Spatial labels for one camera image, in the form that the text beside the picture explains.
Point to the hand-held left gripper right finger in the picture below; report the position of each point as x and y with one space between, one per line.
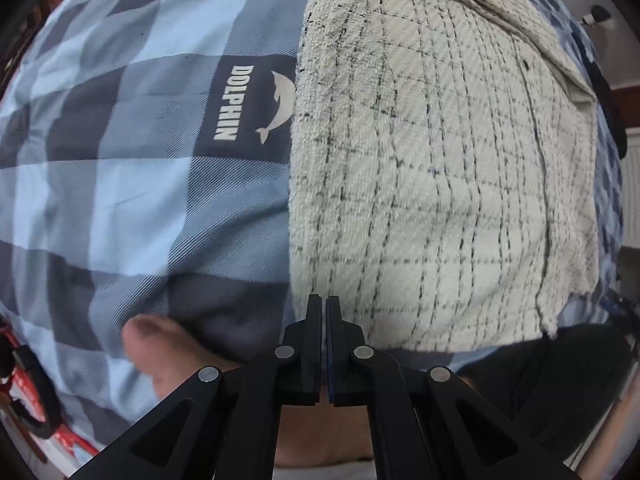
336 340

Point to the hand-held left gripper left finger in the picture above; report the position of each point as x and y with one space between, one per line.
314 340

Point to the cream plaid shirt jacket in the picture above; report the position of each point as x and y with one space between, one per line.
425 185

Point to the person's bare leg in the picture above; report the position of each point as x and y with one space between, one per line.
165 355

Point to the blue checked duvet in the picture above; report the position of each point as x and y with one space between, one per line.
125 185

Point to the red and black object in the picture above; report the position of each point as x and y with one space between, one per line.
30 385

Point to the white slatted cabinet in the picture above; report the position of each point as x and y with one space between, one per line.
632 185

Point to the brown door beside white cabinet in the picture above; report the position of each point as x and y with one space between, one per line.
632 110

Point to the white wall lamp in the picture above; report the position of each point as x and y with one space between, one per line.
597 14

